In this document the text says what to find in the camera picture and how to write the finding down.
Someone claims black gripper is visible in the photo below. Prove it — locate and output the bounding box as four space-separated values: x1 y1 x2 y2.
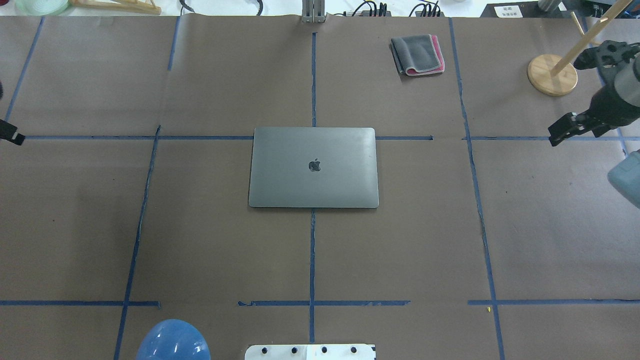
548 86 640 147

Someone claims grey laptop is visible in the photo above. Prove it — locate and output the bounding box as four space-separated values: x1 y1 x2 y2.
247 126 380 208

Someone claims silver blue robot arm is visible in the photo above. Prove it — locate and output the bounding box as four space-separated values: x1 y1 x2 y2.
548 55 640 208

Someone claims wooden mug tree stand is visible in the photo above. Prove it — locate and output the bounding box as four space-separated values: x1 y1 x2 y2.
526 0 631 97

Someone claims green glass plate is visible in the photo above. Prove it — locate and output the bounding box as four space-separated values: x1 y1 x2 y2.
14 0 70 17

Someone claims grey pink folded cloth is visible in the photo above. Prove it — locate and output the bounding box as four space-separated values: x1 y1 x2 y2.
390 34 446 76

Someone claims wooden dish rack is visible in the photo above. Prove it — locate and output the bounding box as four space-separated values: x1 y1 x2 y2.
68 0 162 16

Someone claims black power strip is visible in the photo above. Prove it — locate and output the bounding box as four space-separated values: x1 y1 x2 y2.
335 0 393 18

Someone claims blue desk lamp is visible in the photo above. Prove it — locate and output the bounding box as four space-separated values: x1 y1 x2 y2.
135 319 211 360

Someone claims aluminium frame post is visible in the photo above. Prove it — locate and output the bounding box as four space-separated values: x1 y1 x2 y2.
301 0 327 24

